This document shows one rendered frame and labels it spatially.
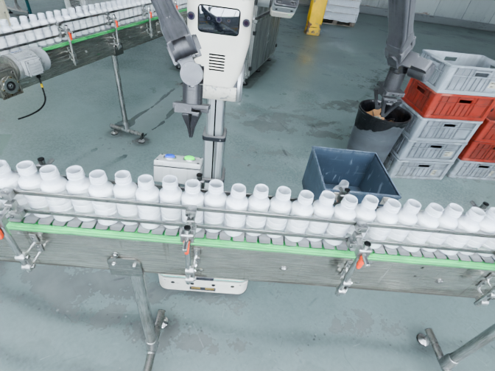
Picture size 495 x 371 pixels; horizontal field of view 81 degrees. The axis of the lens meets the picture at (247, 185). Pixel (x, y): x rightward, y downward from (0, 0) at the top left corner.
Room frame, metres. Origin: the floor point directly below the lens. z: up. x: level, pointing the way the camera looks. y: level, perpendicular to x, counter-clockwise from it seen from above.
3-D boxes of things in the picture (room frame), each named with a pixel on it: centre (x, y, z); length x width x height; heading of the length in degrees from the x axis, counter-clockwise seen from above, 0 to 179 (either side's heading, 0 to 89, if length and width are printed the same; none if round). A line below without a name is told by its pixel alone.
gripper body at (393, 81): (1.05, -0.45, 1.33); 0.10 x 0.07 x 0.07; 5
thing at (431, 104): (2.67, -1.65, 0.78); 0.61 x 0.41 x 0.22; 102
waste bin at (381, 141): (2.52, -1.10, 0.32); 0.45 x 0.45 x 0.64
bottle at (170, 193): (0.56, 0.20, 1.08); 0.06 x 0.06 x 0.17
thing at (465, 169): (2.83, -2.33, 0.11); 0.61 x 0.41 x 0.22; 98
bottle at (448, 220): (0.63, -0.57, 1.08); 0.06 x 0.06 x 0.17
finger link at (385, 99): (1.04, -0.45, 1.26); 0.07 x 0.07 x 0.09; 5
